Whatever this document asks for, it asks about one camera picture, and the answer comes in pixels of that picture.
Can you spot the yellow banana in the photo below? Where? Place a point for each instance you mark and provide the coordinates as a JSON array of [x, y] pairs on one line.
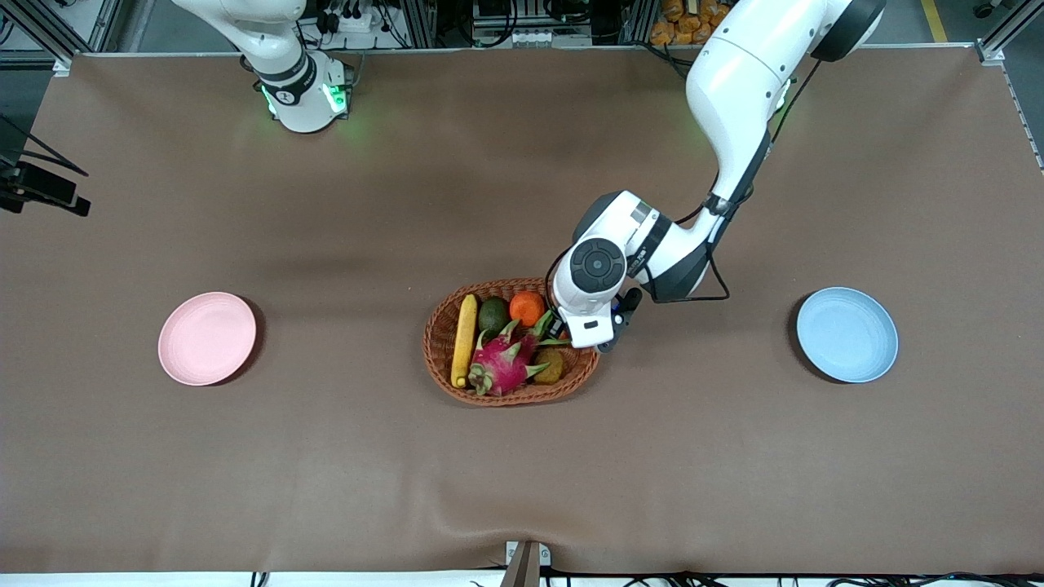
[[465, 338]]

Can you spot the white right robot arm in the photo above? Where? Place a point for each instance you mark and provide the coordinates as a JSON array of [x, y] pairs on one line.
[[302, 106]]

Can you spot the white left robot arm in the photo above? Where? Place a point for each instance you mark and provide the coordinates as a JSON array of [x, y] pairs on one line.
[[734, 81]]

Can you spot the orange fruit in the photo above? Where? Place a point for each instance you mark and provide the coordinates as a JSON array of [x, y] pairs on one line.
[[527, 308]]

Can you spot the brown kiwi fruit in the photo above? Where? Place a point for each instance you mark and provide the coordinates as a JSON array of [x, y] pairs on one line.
[[550, 368]]

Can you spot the dark green avocado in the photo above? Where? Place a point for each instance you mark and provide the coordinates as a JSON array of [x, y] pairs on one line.
[[493, 314]]

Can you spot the pink dragon fruit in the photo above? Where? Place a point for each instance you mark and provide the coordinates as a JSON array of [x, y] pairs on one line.
[[502, 363]]

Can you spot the brown wicker basket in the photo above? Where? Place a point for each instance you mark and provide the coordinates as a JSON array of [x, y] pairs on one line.
[[444, 334]]

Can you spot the brown table cover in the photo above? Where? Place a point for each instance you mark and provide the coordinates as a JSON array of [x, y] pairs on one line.
[[522, 473]]

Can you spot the pink plate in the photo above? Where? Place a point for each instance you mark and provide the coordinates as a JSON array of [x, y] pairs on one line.
[[206, 338]]

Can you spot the light blue plate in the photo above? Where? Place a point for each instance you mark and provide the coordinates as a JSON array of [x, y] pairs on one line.
[[848, 334]]

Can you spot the orange snack packets pile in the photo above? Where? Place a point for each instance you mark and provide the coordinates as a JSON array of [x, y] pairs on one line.
[[673, 28]]

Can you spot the white power strip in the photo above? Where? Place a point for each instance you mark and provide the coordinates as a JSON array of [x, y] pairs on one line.
[[359, 20]]

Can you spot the aluminium frame post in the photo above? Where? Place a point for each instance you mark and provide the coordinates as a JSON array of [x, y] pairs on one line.
[[49, 41], [991, 50]]

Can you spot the metal table edge bracket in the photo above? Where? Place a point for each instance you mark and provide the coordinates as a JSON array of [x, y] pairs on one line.
[[526, 567]]

